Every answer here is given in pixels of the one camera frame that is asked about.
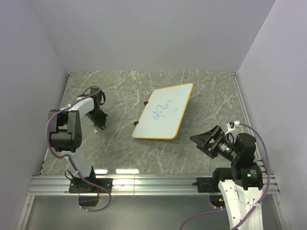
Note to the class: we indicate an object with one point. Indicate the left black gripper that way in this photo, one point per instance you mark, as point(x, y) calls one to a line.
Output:
point(100, 121)

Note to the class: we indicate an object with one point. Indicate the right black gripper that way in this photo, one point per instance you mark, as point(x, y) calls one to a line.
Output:
point(203, 138)

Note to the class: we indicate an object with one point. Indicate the yellow framed whiteboard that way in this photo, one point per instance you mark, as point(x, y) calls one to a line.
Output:
point(163, 114)

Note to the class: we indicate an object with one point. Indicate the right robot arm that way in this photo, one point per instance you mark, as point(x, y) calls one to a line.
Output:
point(241, 185)

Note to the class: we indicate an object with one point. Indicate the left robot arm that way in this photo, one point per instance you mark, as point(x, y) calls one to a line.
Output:
point(64, 135)

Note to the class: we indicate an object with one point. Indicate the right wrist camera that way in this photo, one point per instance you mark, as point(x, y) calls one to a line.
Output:
point(231, 126)

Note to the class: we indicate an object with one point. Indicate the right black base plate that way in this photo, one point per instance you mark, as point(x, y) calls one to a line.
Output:
point(206, 185)

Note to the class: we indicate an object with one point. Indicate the aluminium mounting rail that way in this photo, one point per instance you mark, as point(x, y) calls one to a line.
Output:
point(123, 185)

